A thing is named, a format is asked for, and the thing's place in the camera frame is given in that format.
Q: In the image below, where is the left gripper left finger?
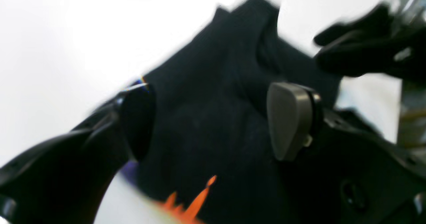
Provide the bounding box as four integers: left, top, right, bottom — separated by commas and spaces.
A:
0, 84, 156, 224

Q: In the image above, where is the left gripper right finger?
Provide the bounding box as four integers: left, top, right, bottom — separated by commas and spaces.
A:
267, 82, 425, 224

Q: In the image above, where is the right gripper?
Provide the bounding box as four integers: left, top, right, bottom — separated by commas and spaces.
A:
314, 3, 425, 78

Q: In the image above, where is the black T-shirt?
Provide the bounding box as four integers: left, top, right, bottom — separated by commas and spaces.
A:
122, 0, 343, 224

